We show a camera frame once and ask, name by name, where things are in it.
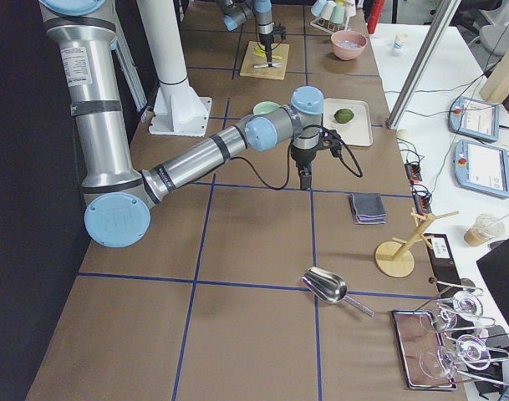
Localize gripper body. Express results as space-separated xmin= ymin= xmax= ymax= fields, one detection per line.
xmin=258 ymin=33 xmax=274 ymax=53
xmin=291 ymin=145 xmax=317 ymax=171

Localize white plastic spoon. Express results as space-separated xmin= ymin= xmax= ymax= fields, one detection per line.
xmin=253 ymin=63 xmax=282 ymax=69

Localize green bowl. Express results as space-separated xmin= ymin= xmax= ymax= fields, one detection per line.
xmin=252 ymin=100 xmax=280 ymax=116

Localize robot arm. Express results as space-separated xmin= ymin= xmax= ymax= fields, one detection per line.
xmin=39 ymin=1 xmax=324 ymax=247
xmin=216 ymin=0 xmax=275 ymax=68

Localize pink bowl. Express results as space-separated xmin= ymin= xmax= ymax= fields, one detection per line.
xmin=330 ymin=30 xmax=368 ymax=61

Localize yellow plastic knife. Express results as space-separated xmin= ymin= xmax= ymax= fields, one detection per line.
xmin=253 ymin=48 xmax=282 ymax=59

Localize wooden cutting board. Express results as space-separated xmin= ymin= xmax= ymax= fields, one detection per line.
xmin=240 ymin=41 xmax=290 ymax=80

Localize green avocado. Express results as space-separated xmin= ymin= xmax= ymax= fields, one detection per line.
xmin=333 ymin=109 xmax=354 ymax=124

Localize blue cup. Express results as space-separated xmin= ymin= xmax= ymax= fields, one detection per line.
xmin=311 ymin=0 xmax=327 ymax=17

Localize white rabbit tray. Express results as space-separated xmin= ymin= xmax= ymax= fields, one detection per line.
xmin=323 ymin=99 xmax=373 ymax=147

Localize grey folded cloth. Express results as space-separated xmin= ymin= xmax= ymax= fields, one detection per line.
xmin=349 ymin=192 xmax=387 ymax=225

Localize white cup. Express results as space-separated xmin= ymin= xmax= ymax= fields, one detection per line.
xmin=320 ymin=0 xmax=336 ymax=21

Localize green cup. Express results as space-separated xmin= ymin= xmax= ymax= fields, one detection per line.
xmin=329 ymin=3 xmax=345 ymax=25

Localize clear ice cubes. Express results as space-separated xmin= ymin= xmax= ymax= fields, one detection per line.
xmin=335 ymin=39 xmax=362 ymax=50

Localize white pillar base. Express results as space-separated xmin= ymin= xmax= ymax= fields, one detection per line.
xmin=137 ymin=0 xmax=212 ymax=137

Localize metal scoop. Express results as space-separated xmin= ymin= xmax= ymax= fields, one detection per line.
xmin=302 ymin=266 xmax=374 ymax=317

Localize red fire extinguisher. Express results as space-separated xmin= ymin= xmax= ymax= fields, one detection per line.
xmin=364 ymin=0 xmax=385 ymax=35

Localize power strip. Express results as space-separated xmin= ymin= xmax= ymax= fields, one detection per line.
xmin=404 ymin=162 xmax=432 ymax=215

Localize wooden mug tree stand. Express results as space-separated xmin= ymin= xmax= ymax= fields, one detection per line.
xmin=374 ymin=208 xmax=459 ymax=278

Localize paper cup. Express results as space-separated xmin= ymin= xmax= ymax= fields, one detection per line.
xmin=391 ymin=33 xmax=408 ymax=56

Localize far teach pendant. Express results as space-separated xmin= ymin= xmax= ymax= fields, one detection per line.
xmin=448 ymin=97 xmax=499 ymax=143

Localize teach pendant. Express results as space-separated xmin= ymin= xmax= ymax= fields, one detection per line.
xmin=448 ymin=97 xmax=499 ymax=143
xmin=454 ymin=140 xmax=509 ymax=199

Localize near teach pendant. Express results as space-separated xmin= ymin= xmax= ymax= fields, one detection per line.
xmin=454 ymin=140 xmax=509 ymax=199

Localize iced coffee cup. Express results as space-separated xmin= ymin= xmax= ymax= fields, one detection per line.
xmin=463 ymin=213 xmax=509 ymax=246

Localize wine glass upper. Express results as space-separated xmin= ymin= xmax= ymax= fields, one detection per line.
xmin=419 ymin=291 xmax=496 ymax=333

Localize wine glass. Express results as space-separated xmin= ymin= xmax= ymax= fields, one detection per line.
xmin=419 ymin=334 xmax=509 ymax=384
xmin=419 ymin=291 xmax=496 ymax=333

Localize black framed tray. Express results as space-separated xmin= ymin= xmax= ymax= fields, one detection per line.
xmin=391 ymin=310 xmax=457 ymax=392

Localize wine glass lower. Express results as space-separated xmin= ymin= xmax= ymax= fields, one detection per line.
xmin=419 ymin=334 xmax=509 ymax=384

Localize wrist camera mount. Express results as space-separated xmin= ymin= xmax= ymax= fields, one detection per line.
xmin=272 ymin=24 xmax=286 ymax=41
xmin=317 ymin=129 xmax=343 ymax=159

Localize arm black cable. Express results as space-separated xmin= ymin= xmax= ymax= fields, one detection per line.
xmin=227 ymin=124 xmax=364 ymax=190

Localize aluminium frame post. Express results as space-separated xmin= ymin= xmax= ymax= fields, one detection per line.
xmin=386 ymin=0 xmax=461 ymax=129

